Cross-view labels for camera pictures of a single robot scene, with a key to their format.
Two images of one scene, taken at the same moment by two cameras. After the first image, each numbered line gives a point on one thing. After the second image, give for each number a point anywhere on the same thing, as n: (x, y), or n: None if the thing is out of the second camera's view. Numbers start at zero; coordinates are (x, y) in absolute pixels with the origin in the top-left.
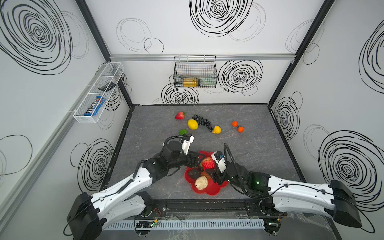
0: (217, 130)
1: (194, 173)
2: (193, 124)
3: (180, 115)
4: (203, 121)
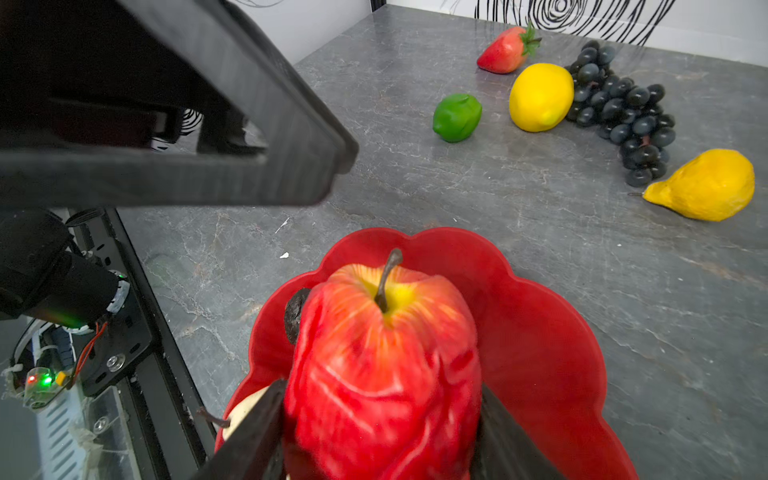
0: (716, 185)
1: (293, 312)
2: (541, 97)
3: (504, 52)
4: (623, 111)
